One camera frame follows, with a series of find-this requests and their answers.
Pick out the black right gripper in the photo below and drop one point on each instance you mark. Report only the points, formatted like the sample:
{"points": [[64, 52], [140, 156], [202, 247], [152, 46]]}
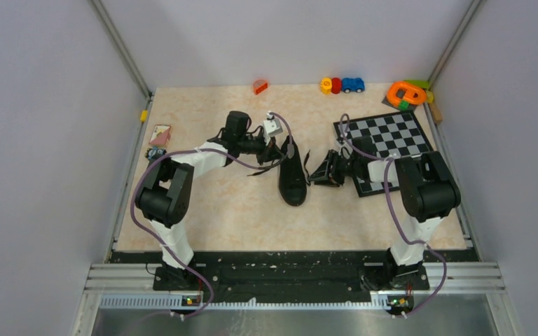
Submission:
{"points": [[327, 173]]}

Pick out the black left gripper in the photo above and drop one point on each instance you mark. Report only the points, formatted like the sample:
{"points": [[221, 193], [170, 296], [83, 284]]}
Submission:
{"points": [[271, 152]]}

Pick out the black shoelace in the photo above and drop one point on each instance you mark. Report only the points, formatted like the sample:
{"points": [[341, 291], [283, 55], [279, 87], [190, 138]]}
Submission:
{"points": [[305, 169]]}

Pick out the black canvas sneaker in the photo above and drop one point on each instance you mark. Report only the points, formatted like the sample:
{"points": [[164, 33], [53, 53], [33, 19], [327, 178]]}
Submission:
{"points": [[292, 183]]}

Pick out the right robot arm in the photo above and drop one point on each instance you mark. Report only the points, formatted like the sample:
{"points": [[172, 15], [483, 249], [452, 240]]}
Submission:
{"points": [[427, 188]]}

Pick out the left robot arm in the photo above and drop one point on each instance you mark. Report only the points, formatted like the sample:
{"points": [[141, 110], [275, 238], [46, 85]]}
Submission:
{"points": [[163, 193]]}

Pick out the orange toy brick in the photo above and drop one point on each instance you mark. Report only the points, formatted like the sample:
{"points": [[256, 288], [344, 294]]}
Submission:
{"points": [[259, 86]]}

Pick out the black white checkerboard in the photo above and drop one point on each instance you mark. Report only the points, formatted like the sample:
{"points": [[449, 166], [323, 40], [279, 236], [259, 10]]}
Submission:
{"points": [[398, 133]]}

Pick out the red toy cylinder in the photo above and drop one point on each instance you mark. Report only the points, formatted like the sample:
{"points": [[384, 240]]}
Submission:
{"points": [[336, 86]]}

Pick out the yellow toy cylinder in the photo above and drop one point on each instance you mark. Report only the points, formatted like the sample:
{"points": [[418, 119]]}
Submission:
{"points": [[326, 85]]}

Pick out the blue toy car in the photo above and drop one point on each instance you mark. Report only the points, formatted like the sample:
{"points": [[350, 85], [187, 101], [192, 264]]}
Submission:
{"points": [[349, 85]]}

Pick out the pink tangram puzzle box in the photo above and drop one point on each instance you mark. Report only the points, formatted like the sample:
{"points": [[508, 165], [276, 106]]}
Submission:
{"points": [[161, 135]]}

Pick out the wooden block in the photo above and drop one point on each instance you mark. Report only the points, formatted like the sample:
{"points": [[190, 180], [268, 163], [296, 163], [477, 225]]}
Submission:
{"points": [[436, 113]]}

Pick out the small blue toy robot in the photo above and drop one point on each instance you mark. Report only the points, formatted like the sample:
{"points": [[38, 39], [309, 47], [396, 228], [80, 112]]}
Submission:
{"points": [[154, 153]]}

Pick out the green toy block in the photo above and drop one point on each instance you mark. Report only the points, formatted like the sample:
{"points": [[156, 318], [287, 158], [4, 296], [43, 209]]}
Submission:
{"points": [[425, 85]]}

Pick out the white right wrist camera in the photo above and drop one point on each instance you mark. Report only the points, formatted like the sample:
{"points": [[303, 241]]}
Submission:
{"points": [[344, 148]]}

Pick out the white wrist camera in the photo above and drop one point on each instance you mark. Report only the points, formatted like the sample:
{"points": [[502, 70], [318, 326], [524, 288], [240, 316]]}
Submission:
{"points": [[271, 125], [344, 148]]}

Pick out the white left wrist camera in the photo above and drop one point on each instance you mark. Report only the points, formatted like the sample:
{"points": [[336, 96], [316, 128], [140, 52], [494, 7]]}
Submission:
{"points": [[271, 125]]}

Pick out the orange plastic ring toy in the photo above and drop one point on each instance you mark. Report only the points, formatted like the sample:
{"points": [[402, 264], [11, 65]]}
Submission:
{"points": [[403, 95]]}

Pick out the yellow clip on rail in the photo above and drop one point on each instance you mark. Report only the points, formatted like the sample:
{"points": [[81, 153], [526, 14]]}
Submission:
{"points": [[143, 116]]}

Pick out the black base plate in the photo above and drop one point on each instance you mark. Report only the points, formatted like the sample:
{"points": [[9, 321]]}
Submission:
{"points": [[289, 277]]}

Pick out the aluminium frame rail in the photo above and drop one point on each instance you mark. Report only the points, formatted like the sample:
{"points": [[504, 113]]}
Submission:
{"points": [[120, 47]]}

